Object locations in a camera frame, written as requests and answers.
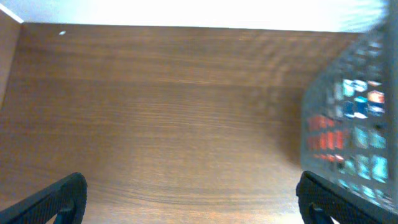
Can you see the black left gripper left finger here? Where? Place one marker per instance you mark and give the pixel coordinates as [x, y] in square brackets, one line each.
[64, 200]

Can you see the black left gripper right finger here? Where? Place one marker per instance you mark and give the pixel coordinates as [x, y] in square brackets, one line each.
[321, 201]

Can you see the light green wipes packet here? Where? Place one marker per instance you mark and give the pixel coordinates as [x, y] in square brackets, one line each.
[363, 167]

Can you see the orange red pasta packet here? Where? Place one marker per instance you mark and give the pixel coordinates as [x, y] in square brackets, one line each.
[326, 139]

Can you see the grey plastic basket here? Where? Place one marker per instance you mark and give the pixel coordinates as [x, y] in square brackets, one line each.
[371, 56]

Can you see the Kleenex tissue multipack box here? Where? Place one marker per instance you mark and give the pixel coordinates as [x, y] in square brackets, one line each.
[358, 99]

